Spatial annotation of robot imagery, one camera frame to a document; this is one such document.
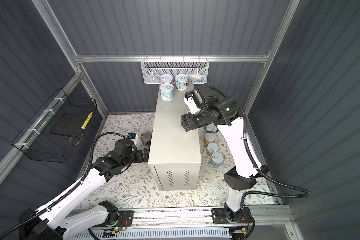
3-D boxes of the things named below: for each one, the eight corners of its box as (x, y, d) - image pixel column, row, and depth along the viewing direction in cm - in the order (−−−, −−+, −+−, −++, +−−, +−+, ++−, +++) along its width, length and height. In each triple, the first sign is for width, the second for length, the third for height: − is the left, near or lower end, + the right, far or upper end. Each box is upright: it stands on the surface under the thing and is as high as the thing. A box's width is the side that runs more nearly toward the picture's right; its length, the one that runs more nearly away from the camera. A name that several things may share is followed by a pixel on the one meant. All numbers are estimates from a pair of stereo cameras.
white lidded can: (211, 167, 93) (213, 162, 88) (210, 156, 97) (211, 152, 93) (222, 167, 93) (224, 162, 88) (220, 156, 97) (222, 152, 93)
